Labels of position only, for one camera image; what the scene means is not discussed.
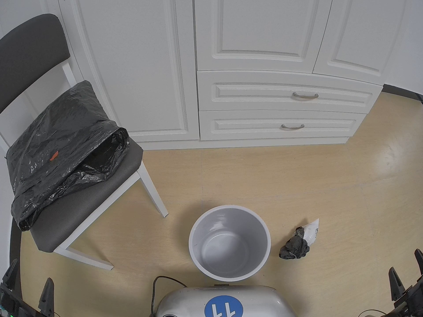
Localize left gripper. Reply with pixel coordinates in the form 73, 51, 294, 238
0, 259, 55, 317

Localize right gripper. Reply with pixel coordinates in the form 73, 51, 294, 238
388, 249, 423, 317

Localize black plastic bag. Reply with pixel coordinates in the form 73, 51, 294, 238
6, 80, 130, 232

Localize white trash bin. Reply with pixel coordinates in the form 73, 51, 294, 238
188, 205, 272, 280

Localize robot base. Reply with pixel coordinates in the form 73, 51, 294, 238
155, 284, 298, 317

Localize crumpled black plastic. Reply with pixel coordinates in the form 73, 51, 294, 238
279, 227, 310, 260

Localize white chair grey cushions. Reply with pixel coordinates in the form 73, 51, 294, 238
0, 13, 169, 271

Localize white wardrobe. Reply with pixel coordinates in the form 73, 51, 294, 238
53, 0, 410, 151

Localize black cable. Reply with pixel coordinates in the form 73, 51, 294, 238
150, 276, 189, 316

